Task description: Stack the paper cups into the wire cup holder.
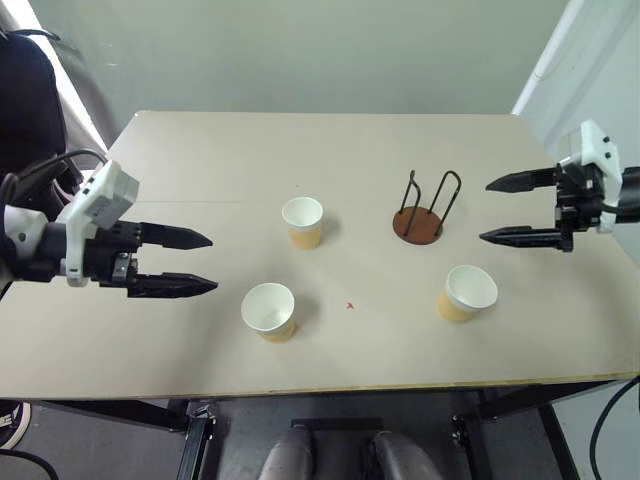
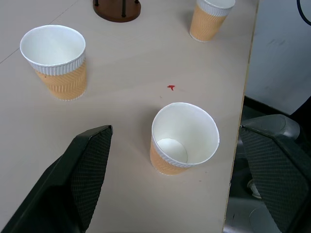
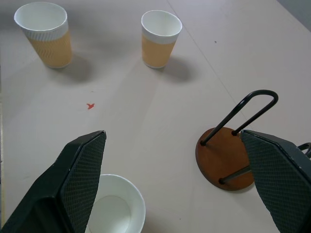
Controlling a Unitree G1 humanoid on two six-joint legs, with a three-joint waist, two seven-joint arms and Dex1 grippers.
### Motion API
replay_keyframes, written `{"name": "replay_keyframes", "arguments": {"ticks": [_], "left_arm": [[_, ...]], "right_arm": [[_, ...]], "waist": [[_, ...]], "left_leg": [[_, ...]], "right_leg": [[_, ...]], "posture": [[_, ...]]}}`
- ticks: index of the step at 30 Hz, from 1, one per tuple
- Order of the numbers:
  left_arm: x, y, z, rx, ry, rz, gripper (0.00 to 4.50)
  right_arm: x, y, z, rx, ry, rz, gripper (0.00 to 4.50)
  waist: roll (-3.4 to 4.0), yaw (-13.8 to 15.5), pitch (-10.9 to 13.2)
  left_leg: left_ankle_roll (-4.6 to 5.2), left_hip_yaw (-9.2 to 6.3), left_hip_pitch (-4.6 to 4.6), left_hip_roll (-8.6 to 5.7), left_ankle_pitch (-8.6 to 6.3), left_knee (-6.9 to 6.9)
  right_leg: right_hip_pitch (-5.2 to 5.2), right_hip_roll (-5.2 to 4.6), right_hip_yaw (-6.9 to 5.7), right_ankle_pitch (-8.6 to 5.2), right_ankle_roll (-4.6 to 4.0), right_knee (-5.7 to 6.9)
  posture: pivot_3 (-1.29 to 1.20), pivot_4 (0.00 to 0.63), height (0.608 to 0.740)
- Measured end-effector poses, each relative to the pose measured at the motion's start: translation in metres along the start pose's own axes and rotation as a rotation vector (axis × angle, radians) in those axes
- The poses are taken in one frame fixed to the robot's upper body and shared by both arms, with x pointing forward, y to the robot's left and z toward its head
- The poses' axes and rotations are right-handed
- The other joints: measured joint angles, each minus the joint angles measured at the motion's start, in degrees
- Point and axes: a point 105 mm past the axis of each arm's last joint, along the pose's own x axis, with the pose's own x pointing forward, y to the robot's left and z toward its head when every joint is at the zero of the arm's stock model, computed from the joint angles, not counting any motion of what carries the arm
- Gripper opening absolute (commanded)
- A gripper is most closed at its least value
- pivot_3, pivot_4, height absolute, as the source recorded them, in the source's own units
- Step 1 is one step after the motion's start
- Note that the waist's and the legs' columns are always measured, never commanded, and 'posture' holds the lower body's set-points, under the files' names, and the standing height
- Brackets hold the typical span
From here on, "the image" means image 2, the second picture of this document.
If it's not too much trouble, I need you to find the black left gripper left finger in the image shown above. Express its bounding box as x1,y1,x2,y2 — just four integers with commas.
0,125,114,233

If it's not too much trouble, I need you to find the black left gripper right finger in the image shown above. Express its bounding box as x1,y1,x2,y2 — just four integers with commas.
239,125,311,233

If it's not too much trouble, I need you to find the orange ribbed paper cup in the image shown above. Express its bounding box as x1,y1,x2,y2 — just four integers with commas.
189,0,236,43
19,24,88,101
150,102,220,176

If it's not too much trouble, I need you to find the brown wooden base with pegs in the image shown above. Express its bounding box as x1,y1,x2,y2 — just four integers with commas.
92,0,142,23

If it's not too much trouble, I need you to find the black cable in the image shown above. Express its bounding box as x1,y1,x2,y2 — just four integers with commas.
296,0,311,25

